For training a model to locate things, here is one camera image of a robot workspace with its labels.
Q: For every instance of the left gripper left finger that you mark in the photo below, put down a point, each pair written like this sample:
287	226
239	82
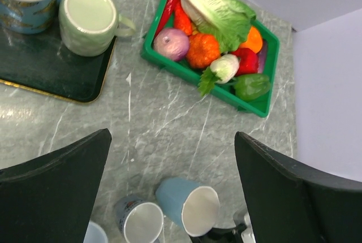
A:
50	198

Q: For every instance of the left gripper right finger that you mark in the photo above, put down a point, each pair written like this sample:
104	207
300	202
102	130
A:
289	201

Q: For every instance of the grey-blue round mug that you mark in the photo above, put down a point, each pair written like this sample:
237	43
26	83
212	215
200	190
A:
95	234

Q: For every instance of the small blue-grey mug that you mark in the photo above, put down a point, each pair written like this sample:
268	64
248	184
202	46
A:
138	220

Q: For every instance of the light blue faceted mug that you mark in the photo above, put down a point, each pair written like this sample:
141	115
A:
190	205

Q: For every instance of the pale green mug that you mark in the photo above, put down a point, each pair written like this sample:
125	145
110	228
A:
88	27

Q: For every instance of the green bell pepper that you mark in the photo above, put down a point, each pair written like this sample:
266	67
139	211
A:
251	86

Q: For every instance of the black serving tray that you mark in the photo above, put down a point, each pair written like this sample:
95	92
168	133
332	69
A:
40	62

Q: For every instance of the red bell pepper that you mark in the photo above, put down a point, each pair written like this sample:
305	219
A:
248	61

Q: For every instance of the white radish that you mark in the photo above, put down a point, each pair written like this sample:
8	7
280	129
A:
221	71

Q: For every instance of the purple eggplant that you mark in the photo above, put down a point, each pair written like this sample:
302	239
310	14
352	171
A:
262	56

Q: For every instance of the orange fruit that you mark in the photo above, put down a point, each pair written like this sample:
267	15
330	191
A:
254	40

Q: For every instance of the orange pumpkin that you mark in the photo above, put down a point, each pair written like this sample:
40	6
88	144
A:
203	50

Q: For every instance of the purple onion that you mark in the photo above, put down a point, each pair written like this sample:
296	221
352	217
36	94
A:
171	43

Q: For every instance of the orange carrot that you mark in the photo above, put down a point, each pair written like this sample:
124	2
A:
181	20

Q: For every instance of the napa cabbage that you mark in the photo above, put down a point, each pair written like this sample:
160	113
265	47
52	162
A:
229	21

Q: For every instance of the red chili pepper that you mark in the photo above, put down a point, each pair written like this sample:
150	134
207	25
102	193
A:
173	0

